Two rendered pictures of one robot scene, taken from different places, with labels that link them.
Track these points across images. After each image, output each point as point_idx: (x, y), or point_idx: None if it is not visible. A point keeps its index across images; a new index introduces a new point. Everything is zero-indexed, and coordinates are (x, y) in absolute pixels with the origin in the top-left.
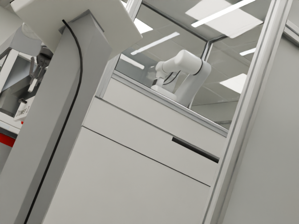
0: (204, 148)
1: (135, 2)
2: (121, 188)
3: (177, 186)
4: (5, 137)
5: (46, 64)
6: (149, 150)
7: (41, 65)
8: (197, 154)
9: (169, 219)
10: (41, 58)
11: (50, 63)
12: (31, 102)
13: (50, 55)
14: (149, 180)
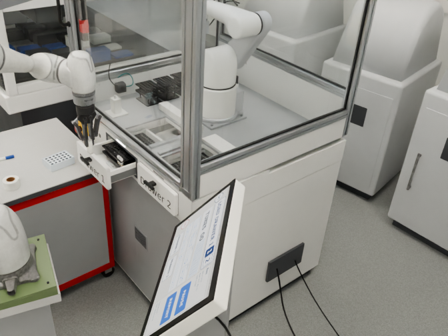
0: (297, 154)
1: (197, 86)
2: (238, 237)
3: (281, 198)
4: (83, 181)
5: (92, 120)
6: (253, 195)
7: (87, 123)
8: (293, 164)
9: (279, 222)
10: (84, 119)
11: None
12: (103, 173)
13: (93, 111)
14: (258, 214)
